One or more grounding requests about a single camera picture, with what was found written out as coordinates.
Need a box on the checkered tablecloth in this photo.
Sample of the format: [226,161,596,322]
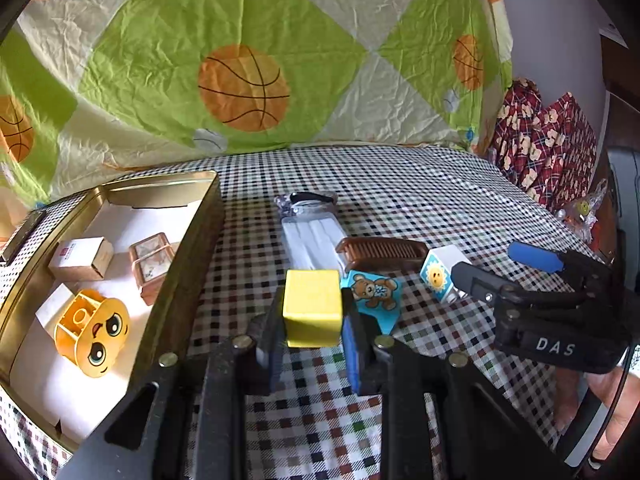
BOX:
[0,142,621,480]

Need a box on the white sunflower block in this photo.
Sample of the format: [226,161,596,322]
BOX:
[420,245,473,305]

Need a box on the black phone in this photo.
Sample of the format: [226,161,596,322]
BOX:
[0,208,47,263]

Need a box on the pink framed box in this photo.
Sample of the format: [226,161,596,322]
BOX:
[129,232,180,307]

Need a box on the clear plastic case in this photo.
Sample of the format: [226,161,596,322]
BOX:
[275,195,351,276]

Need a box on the person's right hand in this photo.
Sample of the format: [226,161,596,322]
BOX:
[552,355,640,462]

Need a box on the brown wooden comb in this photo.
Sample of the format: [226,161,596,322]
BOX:
[335,236,430,273]

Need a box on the red bear printed cloth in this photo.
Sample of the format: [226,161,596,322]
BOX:
[487,77,608,211]

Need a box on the blue bear card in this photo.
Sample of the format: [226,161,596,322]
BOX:
[340,270,405,336]

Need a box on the white paper box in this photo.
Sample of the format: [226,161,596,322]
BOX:
[48,236,115,282]

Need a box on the clear plastic bag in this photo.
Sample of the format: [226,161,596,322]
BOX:
[560,180,608,241]

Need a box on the gold metal tin box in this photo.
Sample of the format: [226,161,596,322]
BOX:
[0,170,226,456]

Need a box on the plain white block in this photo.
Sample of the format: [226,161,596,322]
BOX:
[35,282,76,333]

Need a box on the yellow face toy block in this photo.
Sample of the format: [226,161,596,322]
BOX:
[54,290,132,378]

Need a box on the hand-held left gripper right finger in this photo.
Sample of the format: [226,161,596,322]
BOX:
[341,301,573,480]

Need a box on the yellow cube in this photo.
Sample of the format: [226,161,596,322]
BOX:
[282,269,343,348]

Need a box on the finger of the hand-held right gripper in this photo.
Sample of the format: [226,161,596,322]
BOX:
[507,241,617,292]
[451,261,577,311]

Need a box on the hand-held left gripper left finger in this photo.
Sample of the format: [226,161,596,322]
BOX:
[55,287,288,480]

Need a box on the basketball printed green sheet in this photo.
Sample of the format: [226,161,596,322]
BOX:
[0,0,516,206]

